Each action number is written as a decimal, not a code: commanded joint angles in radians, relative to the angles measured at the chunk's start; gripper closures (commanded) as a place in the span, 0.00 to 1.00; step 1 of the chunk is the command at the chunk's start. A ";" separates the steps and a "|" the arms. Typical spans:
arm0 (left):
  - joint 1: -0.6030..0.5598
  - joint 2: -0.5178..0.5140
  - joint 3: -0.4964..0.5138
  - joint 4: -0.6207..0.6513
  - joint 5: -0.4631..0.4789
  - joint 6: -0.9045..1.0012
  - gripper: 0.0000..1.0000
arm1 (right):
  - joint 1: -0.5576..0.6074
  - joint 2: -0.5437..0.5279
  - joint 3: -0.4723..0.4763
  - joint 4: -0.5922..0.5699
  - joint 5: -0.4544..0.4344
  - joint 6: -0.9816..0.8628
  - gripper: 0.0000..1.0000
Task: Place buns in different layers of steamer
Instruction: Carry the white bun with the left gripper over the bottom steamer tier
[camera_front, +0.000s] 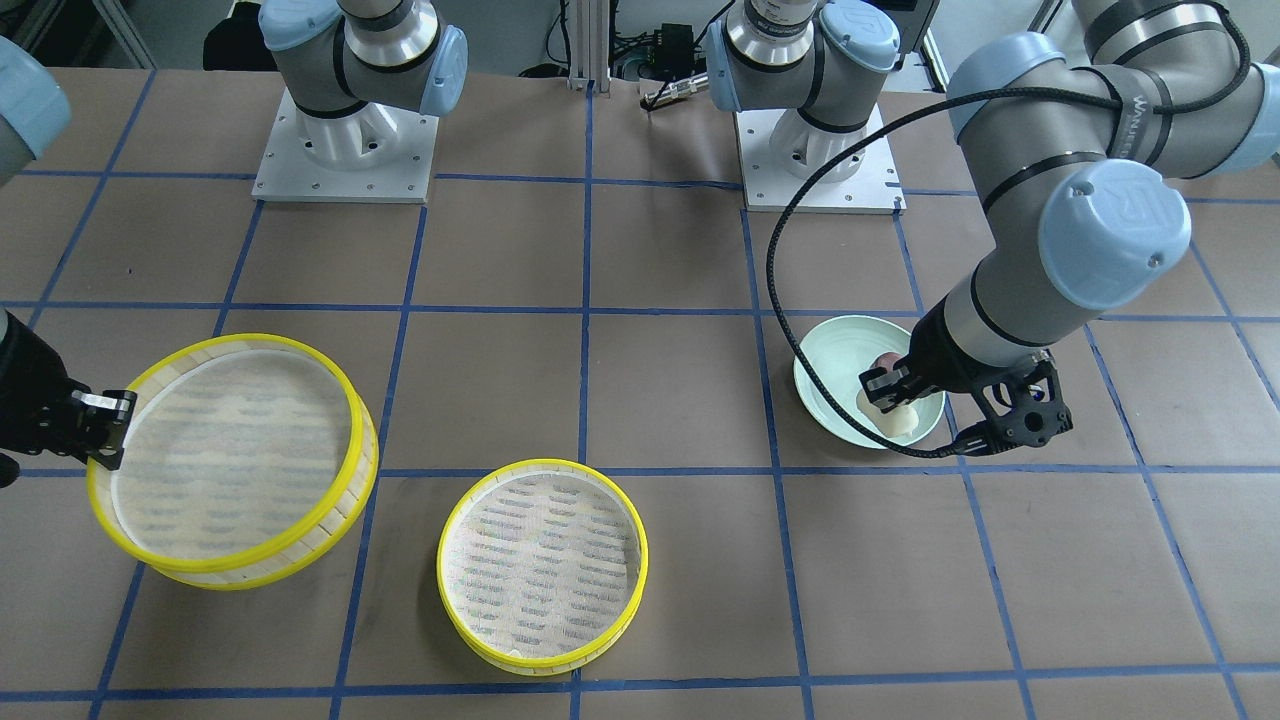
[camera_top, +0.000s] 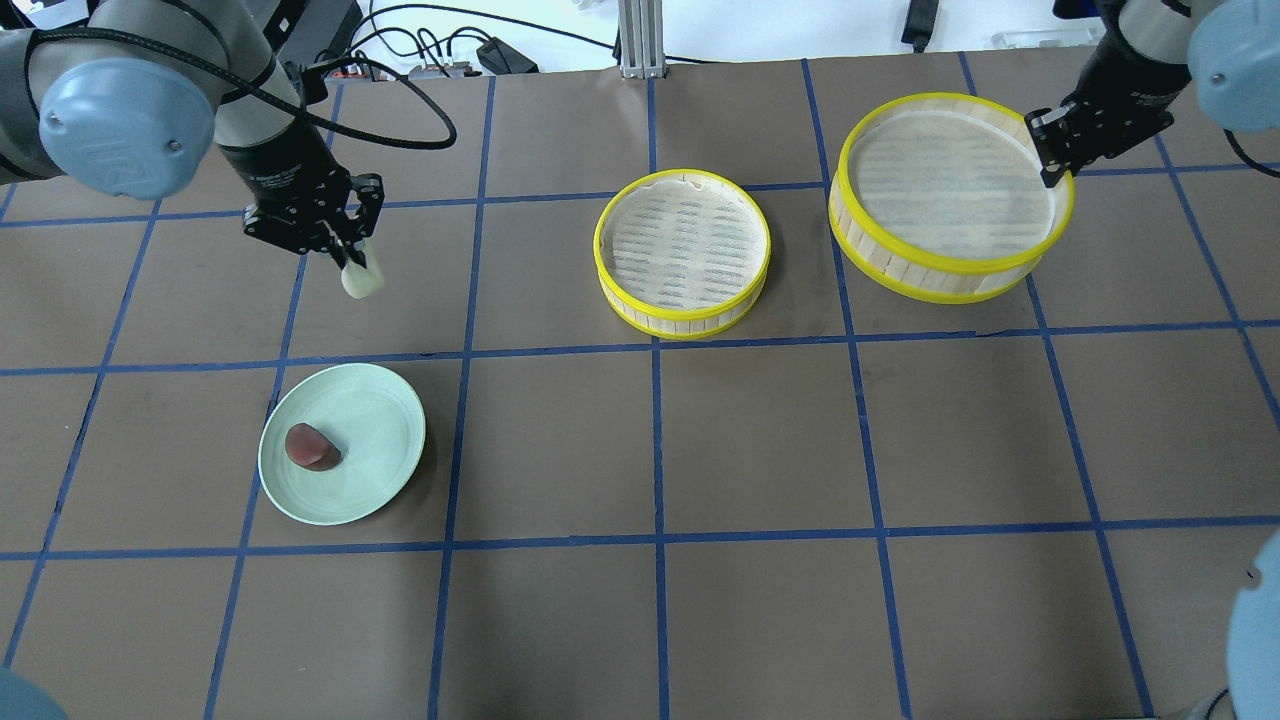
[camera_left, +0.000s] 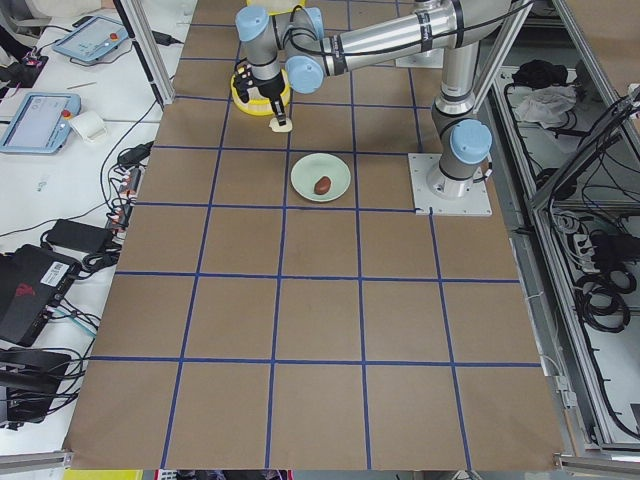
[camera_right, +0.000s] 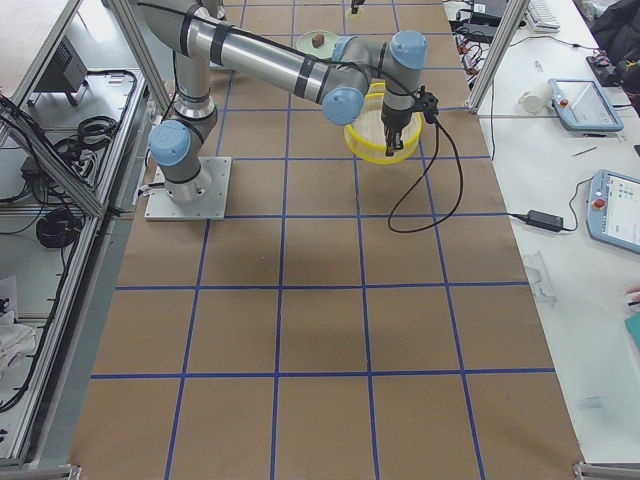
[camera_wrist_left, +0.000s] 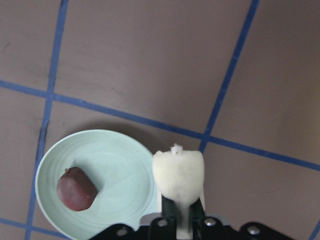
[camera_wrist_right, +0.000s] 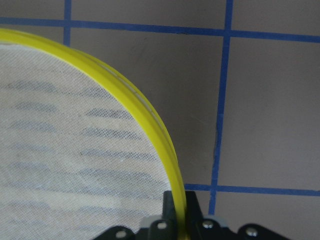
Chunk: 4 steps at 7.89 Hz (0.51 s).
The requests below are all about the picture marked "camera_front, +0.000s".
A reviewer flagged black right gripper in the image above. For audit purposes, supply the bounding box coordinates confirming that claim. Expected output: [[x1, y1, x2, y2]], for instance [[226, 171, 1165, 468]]
[[1, 311, 138, 488]]

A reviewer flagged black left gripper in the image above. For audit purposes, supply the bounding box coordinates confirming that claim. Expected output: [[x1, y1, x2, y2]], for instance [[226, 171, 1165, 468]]
[[859, 304, 1074, 451]]

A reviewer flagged white steamed bun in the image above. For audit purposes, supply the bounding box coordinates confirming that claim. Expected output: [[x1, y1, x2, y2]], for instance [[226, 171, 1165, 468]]
[[856, 389, 919, 439]]

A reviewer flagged yellow steamer layer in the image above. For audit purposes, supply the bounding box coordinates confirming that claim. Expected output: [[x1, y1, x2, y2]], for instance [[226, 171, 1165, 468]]
[[87, 333, 380, 591], [435, 459, 650, 676]]

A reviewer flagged brown steamed bun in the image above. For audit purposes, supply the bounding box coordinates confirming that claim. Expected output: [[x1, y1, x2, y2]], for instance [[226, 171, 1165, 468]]
[[872, 352, 908, 377]]

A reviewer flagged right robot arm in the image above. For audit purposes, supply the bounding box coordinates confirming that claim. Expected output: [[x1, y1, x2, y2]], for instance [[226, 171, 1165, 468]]
[[1, 1, 468, 486]]

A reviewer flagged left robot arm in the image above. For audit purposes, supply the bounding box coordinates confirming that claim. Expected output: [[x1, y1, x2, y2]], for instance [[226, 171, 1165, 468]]
[[814, 1, 1277, 457]]

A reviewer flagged light green plate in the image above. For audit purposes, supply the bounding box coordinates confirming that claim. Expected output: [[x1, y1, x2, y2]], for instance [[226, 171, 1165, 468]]
[[794, 315, 911, 450]]

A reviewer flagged silver connector plug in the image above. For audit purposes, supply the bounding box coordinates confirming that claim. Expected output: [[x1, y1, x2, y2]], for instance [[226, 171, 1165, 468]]
[[639, 73, 710, 111]]

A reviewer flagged black power adapter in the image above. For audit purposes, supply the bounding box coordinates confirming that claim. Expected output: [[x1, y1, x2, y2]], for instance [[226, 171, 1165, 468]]
[[650, 23, 695, 78]]

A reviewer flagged black braided cable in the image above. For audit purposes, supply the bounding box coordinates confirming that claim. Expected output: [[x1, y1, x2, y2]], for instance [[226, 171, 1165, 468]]
[[765, 0, 1253, 460]]

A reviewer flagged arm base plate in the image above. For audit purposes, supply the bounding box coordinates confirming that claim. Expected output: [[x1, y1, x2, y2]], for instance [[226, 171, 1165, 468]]
[[251, 92, 439, 205], [733, 106, 906, 214]]

